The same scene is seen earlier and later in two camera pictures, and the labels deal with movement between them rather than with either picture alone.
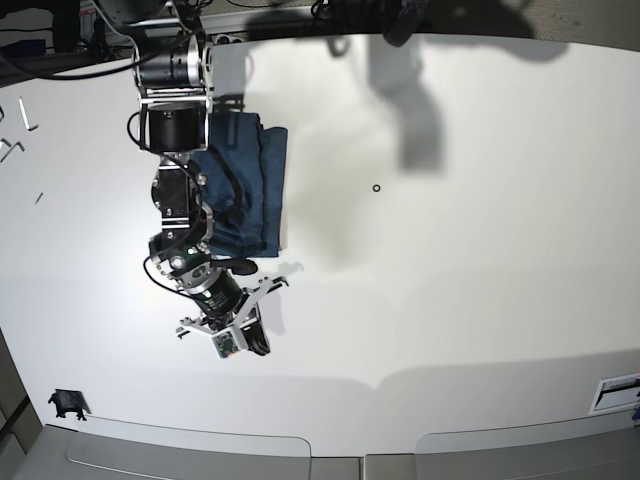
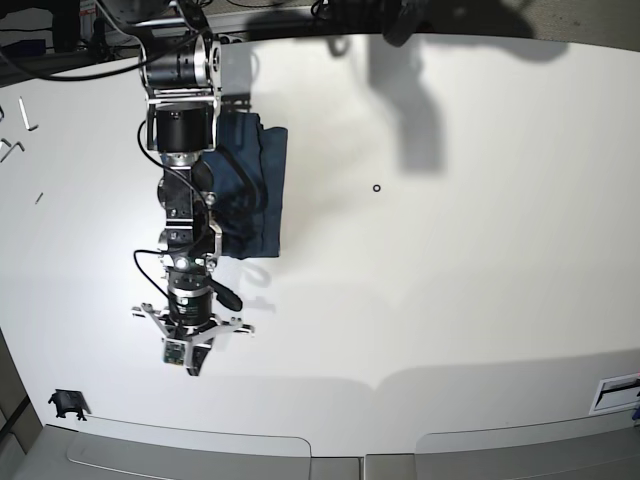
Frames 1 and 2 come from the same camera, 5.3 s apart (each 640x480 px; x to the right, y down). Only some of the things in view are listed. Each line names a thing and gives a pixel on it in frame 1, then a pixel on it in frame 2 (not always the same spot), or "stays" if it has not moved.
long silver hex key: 25,116 stays
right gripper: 221,301 -> 191,307
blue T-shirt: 243,167 stays
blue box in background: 24,48 stays
